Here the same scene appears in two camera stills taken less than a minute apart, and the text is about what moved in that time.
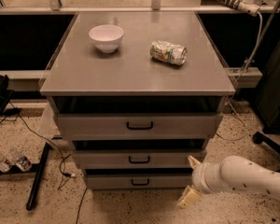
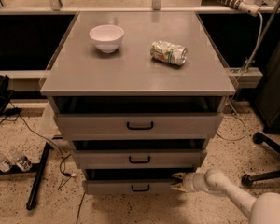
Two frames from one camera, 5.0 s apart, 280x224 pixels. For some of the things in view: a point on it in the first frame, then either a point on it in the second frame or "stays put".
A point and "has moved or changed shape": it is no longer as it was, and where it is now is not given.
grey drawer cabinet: (138, 95) stays put
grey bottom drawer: (138, 181) has moved or changed shape
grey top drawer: (139, 126) stays put
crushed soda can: (168, 52) stays put
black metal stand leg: (35, 168) stays put
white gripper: (198, 176) → (189, 182)
